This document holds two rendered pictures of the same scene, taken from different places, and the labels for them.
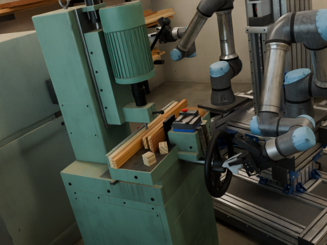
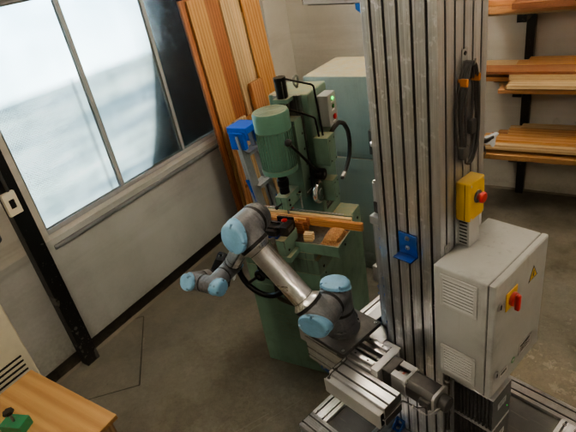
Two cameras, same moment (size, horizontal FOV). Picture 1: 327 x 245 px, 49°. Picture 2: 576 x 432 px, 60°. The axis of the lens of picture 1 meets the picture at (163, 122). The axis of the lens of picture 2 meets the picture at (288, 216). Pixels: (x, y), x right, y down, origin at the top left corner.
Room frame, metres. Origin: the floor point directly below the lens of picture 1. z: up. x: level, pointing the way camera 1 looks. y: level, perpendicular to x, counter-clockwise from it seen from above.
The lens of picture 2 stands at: (1.46, -2.17, 2.20)
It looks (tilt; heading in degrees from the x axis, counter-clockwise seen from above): 29 degrees down; 89
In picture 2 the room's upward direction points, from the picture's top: 11 degrees counter-clockwise
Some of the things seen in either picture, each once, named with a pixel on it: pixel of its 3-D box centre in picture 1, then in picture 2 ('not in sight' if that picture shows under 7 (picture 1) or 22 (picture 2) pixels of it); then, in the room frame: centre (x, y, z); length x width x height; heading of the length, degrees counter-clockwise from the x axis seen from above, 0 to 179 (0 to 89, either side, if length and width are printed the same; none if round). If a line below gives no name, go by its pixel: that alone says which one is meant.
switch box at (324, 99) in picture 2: not in sight; (327, 108); (1.80, 0.27, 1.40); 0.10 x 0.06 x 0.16; 56
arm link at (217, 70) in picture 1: (220, 74); not in sight; (2.02, -0.38, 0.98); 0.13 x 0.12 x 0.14; 141
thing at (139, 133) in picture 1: (148, 130); (297, 216); (1.55, 0.08, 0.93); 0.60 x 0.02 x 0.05; 146
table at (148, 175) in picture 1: (174, 142); (288, 238); (1.48, -0.03, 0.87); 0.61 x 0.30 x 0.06; 146
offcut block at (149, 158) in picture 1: (149, 158); not in sight; (1.27, 0.08, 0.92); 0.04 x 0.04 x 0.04; 35
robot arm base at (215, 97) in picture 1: (222, 93); not in sight; (2.01, -0.38, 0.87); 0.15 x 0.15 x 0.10
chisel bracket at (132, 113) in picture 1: (140, 113); (288, 198); (1.52, 0.10, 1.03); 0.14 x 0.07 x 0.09; 56
